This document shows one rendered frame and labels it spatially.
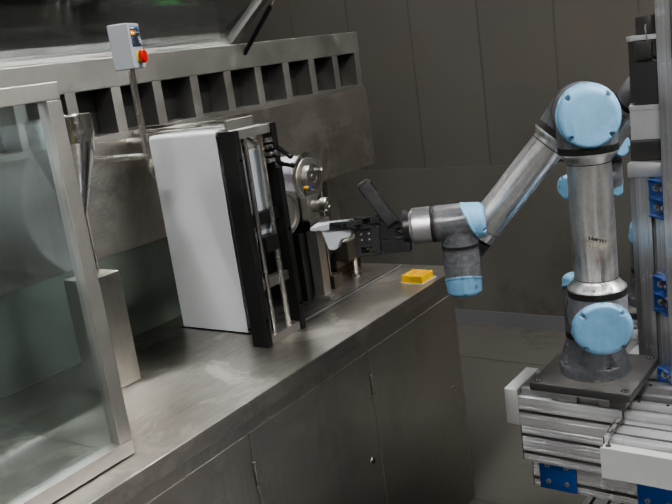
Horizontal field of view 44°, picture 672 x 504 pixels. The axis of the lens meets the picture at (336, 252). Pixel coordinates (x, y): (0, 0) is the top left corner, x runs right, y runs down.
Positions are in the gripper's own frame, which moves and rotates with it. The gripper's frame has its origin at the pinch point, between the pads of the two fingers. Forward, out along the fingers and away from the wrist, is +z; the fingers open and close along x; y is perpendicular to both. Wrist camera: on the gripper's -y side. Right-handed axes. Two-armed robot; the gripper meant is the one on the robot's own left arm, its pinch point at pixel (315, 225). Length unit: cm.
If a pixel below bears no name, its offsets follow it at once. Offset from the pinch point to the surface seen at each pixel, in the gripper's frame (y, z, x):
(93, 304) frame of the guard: 7.7, 34.6, -34.8
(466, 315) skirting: 80, -16, 298
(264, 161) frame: -15.2, 16.9, 27.0
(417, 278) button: 23, -13, 68
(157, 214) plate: -4, 56, 50
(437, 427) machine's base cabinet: 70, -14, 73
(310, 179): -9, 13, 60
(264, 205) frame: -4.4, 19.0, 29.7
